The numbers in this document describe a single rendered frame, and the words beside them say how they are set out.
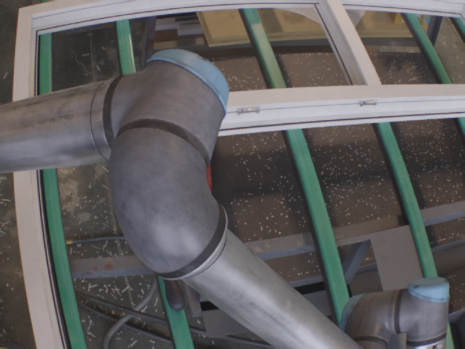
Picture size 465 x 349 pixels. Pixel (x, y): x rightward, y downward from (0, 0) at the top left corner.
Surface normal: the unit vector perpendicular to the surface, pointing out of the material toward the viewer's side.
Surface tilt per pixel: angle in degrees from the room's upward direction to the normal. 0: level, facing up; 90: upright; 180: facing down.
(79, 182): 0
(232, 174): 0
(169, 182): 28
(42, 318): 0
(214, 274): 67
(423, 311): 51
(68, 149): 78
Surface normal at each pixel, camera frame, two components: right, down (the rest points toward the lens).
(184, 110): 0.36, -0.48
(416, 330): -0.65, 0.08
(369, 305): -0.42, -0.60
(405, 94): 0.10, -0.58
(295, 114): 0.20, 0.81
